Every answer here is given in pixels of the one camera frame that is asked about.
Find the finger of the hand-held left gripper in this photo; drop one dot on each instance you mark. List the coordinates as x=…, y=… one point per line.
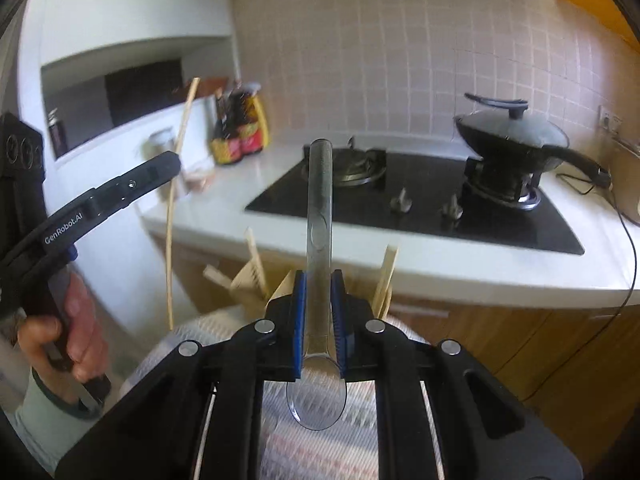
x=145, y=175

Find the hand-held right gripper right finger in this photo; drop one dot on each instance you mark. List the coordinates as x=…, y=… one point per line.
x=337, y=320

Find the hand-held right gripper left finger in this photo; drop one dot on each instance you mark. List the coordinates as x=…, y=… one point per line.
x=299, y=320

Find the yellow plastic utensil basket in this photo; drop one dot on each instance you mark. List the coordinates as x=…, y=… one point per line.
x=250, y=280

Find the transparent grey plastic spoon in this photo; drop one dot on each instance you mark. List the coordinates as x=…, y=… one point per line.
x=320, y=210

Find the person's left forearm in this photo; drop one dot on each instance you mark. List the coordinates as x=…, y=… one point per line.
x=40, y=410

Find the person's left hand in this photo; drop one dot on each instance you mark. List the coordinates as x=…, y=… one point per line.
x=85, y=330

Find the steel thermos flask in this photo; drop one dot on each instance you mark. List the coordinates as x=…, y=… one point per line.
x=160, y=142

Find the dark soy sauce bottle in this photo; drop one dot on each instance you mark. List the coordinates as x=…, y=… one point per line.
x=224, y=130

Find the dark jar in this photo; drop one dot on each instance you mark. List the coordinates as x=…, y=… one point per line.
x=56, y=132

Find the brown wicker tray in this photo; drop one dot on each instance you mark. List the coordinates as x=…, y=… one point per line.
x=215, y=85

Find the black glass gas cooktop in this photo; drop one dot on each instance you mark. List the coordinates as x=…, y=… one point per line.
x=425, y=230

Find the yellow oil bottle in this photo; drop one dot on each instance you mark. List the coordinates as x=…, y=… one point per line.
x=263, y=120

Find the striped woven table mat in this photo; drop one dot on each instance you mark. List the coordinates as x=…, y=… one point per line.
x=325, y=460

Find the wooden kitchen base cabinet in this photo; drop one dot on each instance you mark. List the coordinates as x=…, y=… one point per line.
x=500, y=350

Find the black wok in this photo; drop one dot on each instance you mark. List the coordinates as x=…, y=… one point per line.
x=500, y=160

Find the white wall socket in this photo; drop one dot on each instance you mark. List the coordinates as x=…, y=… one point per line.
x=610, y=118

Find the orange wall cabinet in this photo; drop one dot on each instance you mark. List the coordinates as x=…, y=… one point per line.
x=600, y=10

